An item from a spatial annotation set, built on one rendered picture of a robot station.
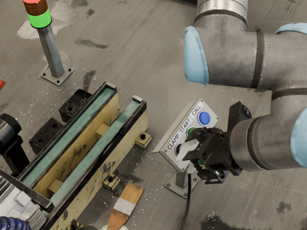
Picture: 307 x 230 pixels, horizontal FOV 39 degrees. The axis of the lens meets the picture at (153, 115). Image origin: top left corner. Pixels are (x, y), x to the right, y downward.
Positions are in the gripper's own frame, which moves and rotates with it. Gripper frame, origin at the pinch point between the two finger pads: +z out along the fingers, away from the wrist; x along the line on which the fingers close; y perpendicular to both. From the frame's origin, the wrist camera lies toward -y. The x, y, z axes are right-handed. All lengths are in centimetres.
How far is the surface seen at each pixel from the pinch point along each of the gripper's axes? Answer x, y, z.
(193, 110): -3.4, -9.3, 1.7
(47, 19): -41, -18, 38
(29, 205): -14.7, 27.2, 15.7
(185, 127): -2.6, -4.7, 1.7
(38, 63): -34, -18, 64
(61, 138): -15.8, 5.8, 34.1
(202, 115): -1.0, -9.8, 1.0
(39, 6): -44, -17, 34
